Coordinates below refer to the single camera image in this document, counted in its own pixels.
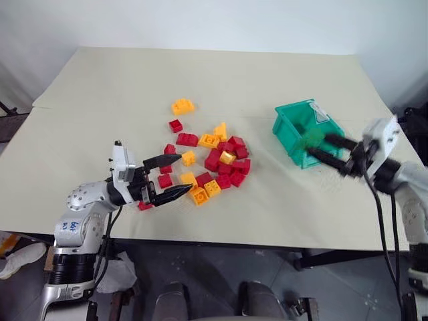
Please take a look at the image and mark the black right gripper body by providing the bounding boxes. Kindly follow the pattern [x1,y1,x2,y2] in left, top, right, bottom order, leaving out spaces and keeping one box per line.
[345,141,372,179]

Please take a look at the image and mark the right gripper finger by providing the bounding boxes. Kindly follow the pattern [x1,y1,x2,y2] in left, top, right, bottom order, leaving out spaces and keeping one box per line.
[306,148,349,174]
[322,132,359,152]

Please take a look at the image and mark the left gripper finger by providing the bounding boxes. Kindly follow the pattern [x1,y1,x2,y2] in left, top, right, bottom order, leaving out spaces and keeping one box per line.
[151,183,195,207]
[142,153,183,170]

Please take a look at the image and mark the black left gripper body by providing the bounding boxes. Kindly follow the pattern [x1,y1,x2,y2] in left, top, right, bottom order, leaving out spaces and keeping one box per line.
[126,165,158,205]

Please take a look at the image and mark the green toy block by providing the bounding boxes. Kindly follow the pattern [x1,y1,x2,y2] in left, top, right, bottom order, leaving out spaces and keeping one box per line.
[302,128,326,148]

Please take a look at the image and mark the long red toy block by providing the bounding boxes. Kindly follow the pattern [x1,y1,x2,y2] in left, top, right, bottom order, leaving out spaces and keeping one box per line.
[175,132,200,147]

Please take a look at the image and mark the white label on bin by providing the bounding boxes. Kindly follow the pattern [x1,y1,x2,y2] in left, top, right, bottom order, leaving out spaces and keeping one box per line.
[308,102,332,125]

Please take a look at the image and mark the teal plastic bin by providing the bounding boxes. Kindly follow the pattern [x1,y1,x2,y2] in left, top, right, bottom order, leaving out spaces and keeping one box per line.
[271,98,346,171]

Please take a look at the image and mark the large yellow toy block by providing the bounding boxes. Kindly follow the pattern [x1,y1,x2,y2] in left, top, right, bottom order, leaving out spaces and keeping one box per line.
[171,97,196,116]

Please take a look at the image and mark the yellow sloped toy block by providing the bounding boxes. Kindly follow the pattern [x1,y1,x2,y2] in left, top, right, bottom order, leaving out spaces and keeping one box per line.
[213,122,229,142]

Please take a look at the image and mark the beige paper table sheet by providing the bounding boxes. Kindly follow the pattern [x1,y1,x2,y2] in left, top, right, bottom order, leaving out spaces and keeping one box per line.
[31,46,393,118]
[0,106,411,251]

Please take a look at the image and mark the white crumpled plastic bag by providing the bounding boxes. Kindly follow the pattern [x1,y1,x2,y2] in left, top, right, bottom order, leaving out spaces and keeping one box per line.
[98,251,138,294]

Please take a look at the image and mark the dark rounded shape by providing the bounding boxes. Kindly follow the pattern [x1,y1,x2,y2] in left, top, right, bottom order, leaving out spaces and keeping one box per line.
[154,282,190,321]
[237,280,289,321]

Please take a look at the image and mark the dark furniture beside table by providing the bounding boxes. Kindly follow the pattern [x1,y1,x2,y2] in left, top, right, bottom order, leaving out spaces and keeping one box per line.
[0,99,30,145]

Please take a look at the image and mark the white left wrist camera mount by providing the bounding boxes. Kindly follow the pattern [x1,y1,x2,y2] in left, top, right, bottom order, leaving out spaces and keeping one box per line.
[109,140,138,194]

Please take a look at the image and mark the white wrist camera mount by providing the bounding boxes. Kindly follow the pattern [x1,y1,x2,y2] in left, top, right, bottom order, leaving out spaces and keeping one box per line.
[362,115,401,175]
[109,140,138,194]

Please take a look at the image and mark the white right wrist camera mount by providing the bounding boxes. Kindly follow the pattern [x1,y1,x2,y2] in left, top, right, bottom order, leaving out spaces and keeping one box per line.
[362,115,401,175]

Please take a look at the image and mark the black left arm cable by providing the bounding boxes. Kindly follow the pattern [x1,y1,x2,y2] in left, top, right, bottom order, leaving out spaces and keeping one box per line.
[93,203,124,295]

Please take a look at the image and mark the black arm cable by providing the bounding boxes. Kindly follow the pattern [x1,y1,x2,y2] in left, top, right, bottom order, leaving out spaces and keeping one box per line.
[93,203,124,295]
[362,167,404,312]

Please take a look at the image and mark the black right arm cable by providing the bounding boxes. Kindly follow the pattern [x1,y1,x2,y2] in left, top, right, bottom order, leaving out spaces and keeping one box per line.
[362,167,404,312]

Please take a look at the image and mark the black table frame bar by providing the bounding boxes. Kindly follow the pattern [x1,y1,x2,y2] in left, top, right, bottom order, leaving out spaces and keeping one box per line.
[293,248,386,271]

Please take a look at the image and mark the metal bracket on floor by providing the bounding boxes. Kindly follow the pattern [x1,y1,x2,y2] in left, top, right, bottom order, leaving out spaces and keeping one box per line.
[289,295,319,321]

